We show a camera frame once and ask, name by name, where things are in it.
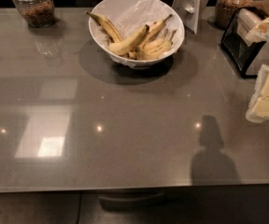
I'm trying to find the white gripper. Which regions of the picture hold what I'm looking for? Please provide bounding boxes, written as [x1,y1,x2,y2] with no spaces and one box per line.
[246,64,269,123]

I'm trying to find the small middle banana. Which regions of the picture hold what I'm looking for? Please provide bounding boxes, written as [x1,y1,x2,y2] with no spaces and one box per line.
[143,30,168,50]

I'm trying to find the white ceramic bowl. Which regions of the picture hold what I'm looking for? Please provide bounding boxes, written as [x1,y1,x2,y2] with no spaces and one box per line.
[88,0,185,69]

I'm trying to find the large centre banana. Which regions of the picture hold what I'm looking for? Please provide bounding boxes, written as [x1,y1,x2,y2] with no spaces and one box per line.
[108,24,149,56]

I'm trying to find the black napkin holder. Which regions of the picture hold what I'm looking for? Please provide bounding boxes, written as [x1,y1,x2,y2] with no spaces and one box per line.
[220,7,266,78]

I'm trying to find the white paper napkins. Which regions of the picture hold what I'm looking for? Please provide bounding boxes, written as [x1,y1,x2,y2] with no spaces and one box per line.
[236,8,262,47]

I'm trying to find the brown paper bag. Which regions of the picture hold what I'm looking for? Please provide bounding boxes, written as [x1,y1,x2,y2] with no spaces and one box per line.
[250,0,269,16]

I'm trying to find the right glass jar with granola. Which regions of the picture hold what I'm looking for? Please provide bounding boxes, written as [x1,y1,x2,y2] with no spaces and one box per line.
[215,0,255,29]

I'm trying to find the glass jar with granola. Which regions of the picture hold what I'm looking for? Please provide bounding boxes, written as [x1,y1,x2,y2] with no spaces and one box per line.
[12,0,54,28]
[215,0,255,29]

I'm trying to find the white upright stand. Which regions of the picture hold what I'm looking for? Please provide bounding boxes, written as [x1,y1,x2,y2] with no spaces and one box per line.
[172,0,208,34]

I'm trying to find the left glass jar with granola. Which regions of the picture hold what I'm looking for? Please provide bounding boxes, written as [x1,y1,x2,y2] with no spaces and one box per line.
[12,0,54,28]

